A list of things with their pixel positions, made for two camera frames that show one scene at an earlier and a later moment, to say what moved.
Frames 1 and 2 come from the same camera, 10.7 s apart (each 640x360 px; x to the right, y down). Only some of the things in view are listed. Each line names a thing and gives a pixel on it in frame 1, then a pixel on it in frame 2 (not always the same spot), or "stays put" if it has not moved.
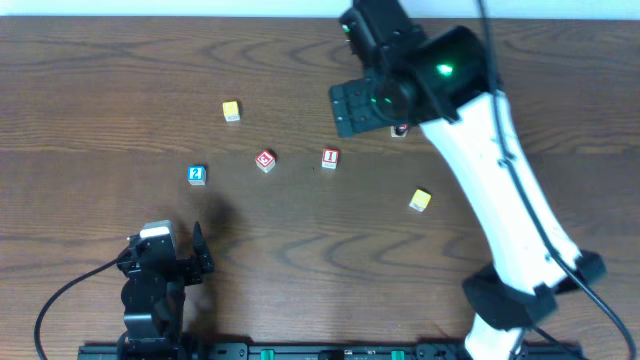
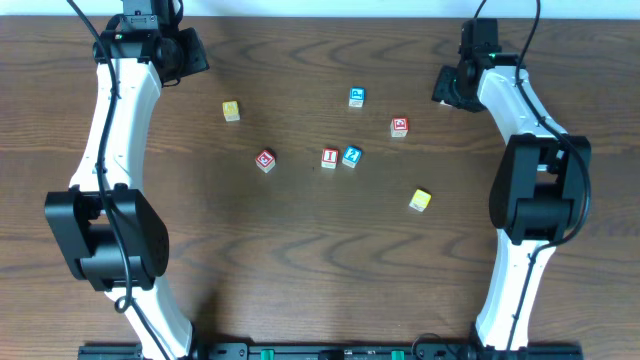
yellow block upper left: x=231 y=111 stays put
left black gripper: x=181 y=268 to x=195 y=55
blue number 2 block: x=196 y=175 to x=351 y=156
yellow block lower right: x=420 y=200 stays put
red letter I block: x=330 y=158 stays put
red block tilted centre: x=266 y=160 stays put
